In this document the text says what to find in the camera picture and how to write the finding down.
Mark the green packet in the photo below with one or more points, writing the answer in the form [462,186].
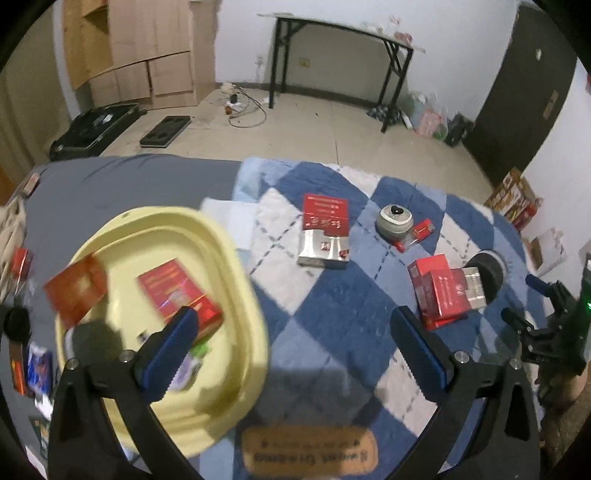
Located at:
[40,434]

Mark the small brown box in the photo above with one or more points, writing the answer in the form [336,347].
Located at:
[31,183]

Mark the blue checkered blanket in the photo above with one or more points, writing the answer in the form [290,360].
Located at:
[323,314]

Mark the white paper bag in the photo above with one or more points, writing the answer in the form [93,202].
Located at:
[547,251]

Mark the blue snack packet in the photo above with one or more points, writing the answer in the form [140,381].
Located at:
[39,369]

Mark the dark red box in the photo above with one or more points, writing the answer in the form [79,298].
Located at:
[18,376]

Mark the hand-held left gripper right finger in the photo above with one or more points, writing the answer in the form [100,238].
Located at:
[421,353]

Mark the red cigarette pack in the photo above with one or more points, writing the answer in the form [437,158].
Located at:
[21,263]

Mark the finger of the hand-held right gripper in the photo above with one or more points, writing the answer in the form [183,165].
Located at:
[517,319]
[538,281]

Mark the wooden wardrobe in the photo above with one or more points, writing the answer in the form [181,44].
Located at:
[161,69]

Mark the grey bedsheet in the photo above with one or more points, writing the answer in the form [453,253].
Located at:
[115,184]

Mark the black equipment case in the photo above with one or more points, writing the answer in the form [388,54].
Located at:
[92,127]

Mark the red and silver carton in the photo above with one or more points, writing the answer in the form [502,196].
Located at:
[318,249]

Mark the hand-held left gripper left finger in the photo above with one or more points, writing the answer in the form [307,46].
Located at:
[170,353]

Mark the black folding table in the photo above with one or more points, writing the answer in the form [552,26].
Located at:
[323,22]

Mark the yellow plastic basin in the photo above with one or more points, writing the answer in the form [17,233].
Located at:
[231,258]

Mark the small red box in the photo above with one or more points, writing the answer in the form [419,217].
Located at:
[445,295]
[429,267]

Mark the black round lens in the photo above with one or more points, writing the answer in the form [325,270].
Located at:
[17,323]

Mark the printed cardboard boxes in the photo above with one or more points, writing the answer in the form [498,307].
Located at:
[512,194]

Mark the black foam tray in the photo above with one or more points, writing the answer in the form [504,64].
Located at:
[166,131]

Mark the black bag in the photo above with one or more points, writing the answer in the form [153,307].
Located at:
[459,130]

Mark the beige clothing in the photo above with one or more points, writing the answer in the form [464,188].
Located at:
[11,230]

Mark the red lighter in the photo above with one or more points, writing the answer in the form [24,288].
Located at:
[422,230]

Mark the pink gift bag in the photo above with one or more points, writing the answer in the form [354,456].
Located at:
[433,122]

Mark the dark door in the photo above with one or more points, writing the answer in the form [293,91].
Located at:
[517,101]

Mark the small silver box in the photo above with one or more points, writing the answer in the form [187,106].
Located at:
[475,290]

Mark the grey round device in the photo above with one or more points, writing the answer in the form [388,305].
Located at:
[395,225]

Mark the black foam roll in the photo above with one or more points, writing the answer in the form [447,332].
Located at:
[491,272]

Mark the red paper packet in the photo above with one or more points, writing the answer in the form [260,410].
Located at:
[76,288]

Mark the red flat box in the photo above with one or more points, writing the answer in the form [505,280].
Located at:
[175,290]

